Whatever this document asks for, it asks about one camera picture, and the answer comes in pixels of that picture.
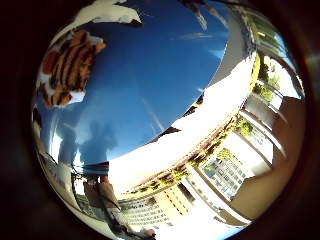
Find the orange striped tiger plush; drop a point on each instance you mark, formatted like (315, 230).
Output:
(68, 66)

